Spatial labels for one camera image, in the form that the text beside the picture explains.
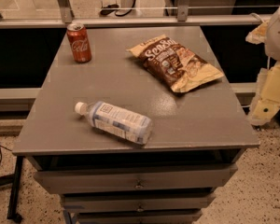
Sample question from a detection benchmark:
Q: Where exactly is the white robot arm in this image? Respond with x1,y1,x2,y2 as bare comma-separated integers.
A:
245,7,280,126

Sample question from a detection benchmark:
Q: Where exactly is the blue plastic bottle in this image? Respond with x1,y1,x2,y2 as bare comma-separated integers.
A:
75,101,152,145

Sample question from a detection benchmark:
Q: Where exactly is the brown sea salt chip bag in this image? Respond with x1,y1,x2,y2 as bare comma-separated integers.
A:
129,35,224,93

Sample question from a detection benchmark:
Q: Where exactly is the grey drawer cabinet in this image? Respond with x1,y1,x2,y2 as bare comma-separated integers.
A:
12,25,261,224

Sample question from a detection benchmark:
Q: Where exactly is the red cola can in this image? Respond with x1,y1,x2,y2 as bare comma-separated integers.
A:
66,23,91,63

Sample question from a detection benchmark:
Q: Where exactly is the middle grey drawer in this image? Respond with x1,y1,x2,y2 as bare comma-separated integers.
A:
62,191,215,213

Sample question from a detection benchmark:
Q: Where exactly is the grey drawer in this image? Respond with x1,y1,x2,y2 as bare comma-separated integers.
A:
62,191,215,213
35,164,237,194
77,209,202,224

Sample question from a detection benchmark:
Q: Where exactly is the top grey drawer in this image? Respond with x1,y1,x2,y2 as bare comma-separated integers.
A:
35,164,237,194

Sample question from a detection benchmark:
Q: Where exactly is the bottom grey drawer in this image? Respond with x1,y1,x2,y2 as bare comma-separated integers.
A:
77,209,202,224

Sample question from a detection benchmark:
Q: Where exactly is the black metal stand leg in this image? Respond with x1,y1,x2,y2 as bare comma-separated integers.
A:
0,156,23,224

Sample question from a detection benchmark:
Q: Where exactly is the metal glass railing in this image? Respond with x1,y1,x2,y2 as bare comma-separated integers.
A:
0,0,280,29

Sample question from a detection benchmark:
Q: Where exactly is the black cable behind glass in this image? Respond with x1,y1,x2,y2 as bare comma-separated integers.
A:
99,0,138,18

